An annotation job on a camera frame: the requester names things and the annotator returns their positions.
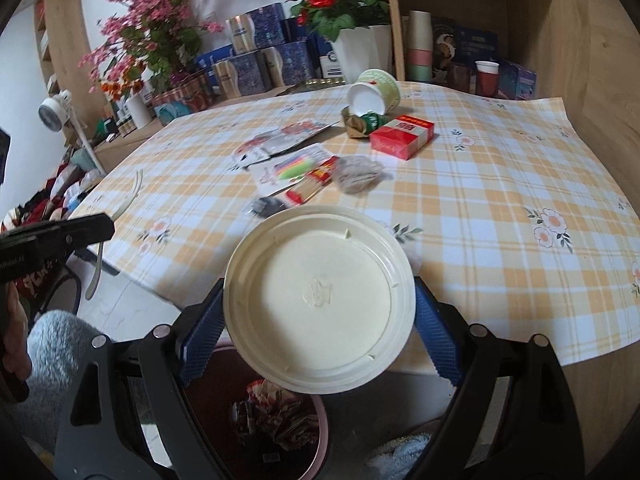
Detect white round plastic lid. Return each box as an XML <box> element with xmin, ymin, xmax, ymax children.
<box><xmin>223</xmin><ymin>205</ymin><xmax>417</xmax><ymax>395</ymax></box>

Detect person's left hand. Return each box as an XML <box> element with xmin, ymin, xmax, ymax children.
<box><xmin>0</xmin><ymin>282</ymin><xmax>32</xmax><ymax>381</ymax></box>

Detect blue flat carton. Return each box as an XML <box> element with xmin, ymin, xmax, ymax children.
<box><xmin>455</xmin><ymin>26</ymin><xmax>500</xmax><ymax>68</ymax></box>

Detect black plastic fork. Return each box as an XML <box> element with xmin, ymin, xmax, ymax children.
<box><xmin>247</xmin><ymin>197</ymin><xmax>291</xmax><ymax>218</ymax></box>

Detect red snack packet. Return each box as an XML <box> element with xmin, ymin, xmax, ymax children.
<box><xmin>245</xmin><ymin>379</ymin><xmax>301</xmax><ymax>411</ymax></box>

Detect orange flowers in white vase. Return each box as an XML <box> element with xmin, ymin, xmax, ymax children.
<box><xmin>100</xmin><ymin>67</ymin><xmax>153</xmax><ymax>130</ymax></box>

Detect green and white paper bowl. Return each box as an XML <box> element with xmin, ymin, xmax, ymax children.
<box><xmin>348</xmin><ymin>69</ymin><xmax>401</xmax><ymax>116</ymax></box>

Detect white plastic strap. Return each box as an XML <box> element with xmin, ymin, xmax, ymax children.
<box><xmin>85</xmin><ymin>169</ymin><xmax>144</xmax><ymax>302</ymax></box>

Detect person's left leg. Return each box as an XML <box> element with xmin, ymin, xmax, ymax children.
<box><xmin>17</xmin><ymin>310</ymin><xmax>108</xmax><ymax>441</ymax></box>

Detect blue square carton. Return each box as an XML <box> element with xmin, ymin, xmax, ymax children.
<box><xmin>500</xmin><ymin>60</ymin><xmax>538</xmax><ymax>101</ymax></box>

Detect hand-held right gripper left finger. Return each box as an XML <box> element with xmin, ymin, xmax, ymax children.
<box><xmin>54</xmin><ymin>277</ymin><xmax>236</xmax><ymax>480</ymax></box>

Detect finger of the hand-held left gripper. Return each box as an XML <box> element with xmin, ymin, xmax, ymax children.
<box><xmin>47</xmin><ymin>213</ymin><xmax>116</xmax><ymax>261</ymax></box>

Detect small red stick box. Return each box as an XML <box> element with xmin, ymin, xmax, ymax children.
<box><xmin>285</xmin><ymin>156</ymin><xmax>342</xmax><ymax>206</ymax></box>

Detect black and white packet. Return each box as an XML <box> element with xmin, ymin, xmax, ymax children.
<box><xmin>231</xmin><ymin>402</ymin><xmax>261</xmax><ymax>446</ymax></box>

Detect person's leg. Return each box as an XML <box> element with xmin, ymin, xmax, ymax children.
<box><xmin>365</xmin><ymin>430</ymin><xmax>436</xmax><ymax>480</ymax></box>
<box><xmin>17</xmin><ymin>310</ymin><xmax>108</xmax><ymax>441</ymax></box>

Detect dark illustrated book box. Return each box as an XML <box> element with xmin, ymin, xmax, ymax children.
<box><xmin>431</xmin><ymin>16</ymin><xmax>458</xmax><ymax>83</ymax></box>

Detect pink artificial flower plant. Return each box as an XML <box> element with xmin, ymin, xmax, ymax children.
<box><xmin>77</xmin><ymin>0</ymin><xmax>226</xmax><ymax>96</ymax></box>

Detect colourful cloth pile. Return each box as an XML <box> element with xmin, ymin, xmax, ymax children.
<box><xmin>0</xmin><ymin>160</ymin><xmax>106</xmax><ymax>233</ymax></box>

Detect row of small bottles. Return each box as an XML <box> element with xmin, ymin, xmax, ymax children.
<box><xmin>100</xmin><ymin>114</ymin><xmax>137</xmax><ymax>137</ymax></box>

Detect pink plastic bin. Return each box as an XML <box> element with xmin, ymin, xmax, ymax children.
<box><xmin>180</xmin><ymin>337</ymin><xmax>331</xmax><ymax>480</ymax></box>

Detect dark brown cup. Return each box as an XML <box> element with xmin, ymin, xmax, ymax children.
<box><xmin>447</xmin><ymin>62</ymin><xmax>473</xmax><ymax>93</ymax></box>

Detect red paper cup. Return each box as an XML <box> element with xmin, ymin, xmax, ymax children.
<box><xmin>474</xmin><ymin>61</ymin><xmax>501</xmax><ymax>97</ymax></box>

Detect gold wrapper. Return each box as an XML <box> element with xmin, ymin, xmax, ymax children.
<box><xmin>341</xmin><ymin>106</ymin><xmax>373</xmax><ymax>138</ymax></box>

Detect colourful woven basket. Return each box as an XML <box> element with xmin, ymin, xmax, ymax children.
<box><xmin>150</xmin><ymin>72</ymin><xmax>215</xmax><ymax>121</ymax></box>

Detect stack of pastel paper cups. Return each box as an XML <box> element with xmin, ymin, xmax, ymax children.
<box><xmin>404</xmin><ymin>10</ymin><xmax>435</xmax><ymax>83</ymax></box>

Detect white desk fan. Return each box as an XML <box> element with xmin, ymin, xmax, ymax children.
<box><xmin>39</xmin><ymin>90</ymin><xmax>108</xmax><ymax>171</ymax></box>

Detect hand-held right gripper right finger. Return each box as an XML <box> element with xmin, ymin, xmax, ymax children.
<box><xmin>412</xmin><ymin>276</ymin><xmax>586</xmax><ymax>480</ymax></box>

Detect clear packet with red print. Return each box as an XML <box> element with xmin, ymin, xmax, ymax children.
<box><xmin>231</xmin><ymin>132</ymin><xmax>282</xmax><ymax>170</ymax></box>
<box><xmin>270</xmin><ymin>119</ymin><xmax>342</xmax><ymax>152</ymax></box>

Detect crumpled clear plastic wrap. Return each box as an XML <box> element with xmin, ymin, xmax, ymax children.
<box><xmin>334</xmin><ymin>156</ymin><xmax>386</xmax><ymax>195</ymax></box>

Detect person's right leg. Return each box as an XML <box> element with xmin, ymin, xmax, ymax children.
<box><xmin>365</xmin><ymin>430</ymin><xmax>436</xmax><ymax>480</ymax></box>

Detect packet of colourful sticks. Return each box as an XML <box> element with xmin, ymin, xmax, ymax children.
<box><xmin>250</xmin><ymin>142</ymin><xmax>331</xmax><ymax>196</ymax></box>

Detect brown snack packet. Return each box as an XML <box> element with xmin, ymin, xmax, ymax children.
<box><xmin>260</xmin><ymin>400</ymin><xmax>321</xmax><ymax>453</ymax></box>

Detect dark screen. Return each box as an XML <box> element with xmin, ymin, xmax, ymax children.
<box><xmin>0</xmin><ymin>130</ymin><xmax>12</xmax><ymax>186</ymax></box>

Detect plaid floral tablecloth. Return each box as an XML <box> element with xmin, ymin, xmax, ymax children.
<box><xmin>75</xmin><ymin>80</ymin><xmax>640</xmax><ymax>376</ymax></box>

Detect red rose plant white pot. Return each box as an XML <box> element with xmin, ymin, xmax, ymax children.
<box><xmin>285</xmin><ymin>0</ymin><xmax>393</xmax><ymax>83</ymax></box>

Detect stack of blue printed boxes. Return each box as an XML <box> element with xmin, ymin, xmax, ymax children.
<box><xmin>194</xmin><ymin>2</ymin><xmax>346</xmax><ymax>102</ymax></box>

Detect red cardboard box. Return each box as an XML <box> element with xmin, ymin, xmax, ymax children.
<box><xmin>369</xmin><ymin>115</ymin><xmax>435</xmax><ymax>161</ymax></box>

